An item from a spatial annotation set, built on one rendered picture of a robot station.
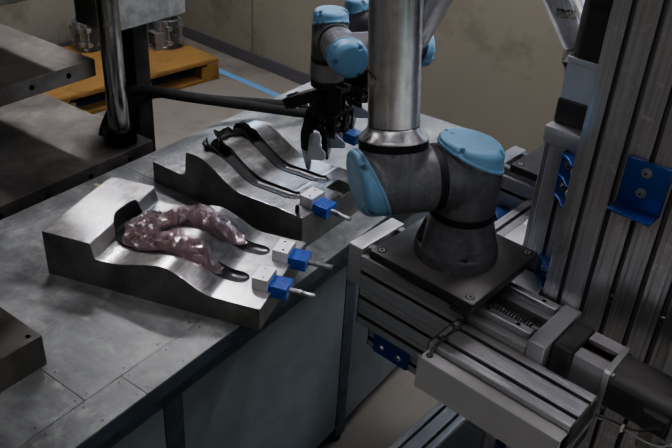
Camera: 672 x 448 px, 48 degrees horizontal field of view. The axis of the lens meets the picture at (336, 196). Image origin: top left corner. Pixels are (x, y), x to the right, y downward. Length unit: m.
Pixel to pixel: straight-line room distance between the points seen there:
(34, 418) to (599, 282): 1.01
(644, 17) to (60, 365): 1.17
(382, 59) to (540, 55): 2.63
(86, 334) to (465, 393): 0.75
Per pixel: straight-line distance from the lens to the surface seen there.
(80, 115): 2.53
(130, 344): 1.55
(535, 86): 3.84
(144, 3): 2.41
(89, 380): 1.49
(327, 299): 1.95
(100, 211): 1.75
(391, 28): 1.18
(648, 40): 1.26
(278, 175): 1.92
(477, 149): 1.26
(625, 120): 1.30
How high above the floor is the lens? 1.81
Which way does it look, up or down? 30 degrees down
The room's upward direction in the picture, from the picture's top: 4 degrees clockwise
